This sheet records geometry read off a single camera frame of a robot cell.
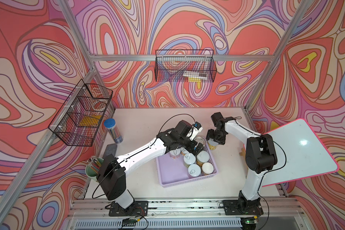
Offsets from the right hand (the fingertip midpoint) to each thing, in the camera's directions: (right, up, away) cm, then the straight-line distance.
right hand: (213, 143), depth 94 cm
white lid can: (-25, -5, -6) cm, 26 cm away
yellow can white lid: (-1, 0, -3) cm, 4 cm away
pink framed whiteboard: (+29, +1, -33) cm, 44 cm away
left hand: (-13, +2, -18) cm, 22 cm away
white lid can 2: (-17, -8, -9) cm, 20 cm away
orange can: (-9, -7, -10) cm, 15 cm away
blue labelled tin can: (-10, +3, -6) cm, 12 cm away
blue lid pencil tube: (-65, +13, -9) cm, 67 cm away
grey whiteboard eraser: (-68, -6, -3) cm, 68 cm away
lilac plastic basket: (-27, -16, -9) cm, 33 cm away
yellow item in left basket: (-68, +15, -23) cm, 73 cm away
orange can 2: (-7, -12, -14) cm, 20 cm away
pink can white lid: (-15, -13, -13) cm, 24 cm away
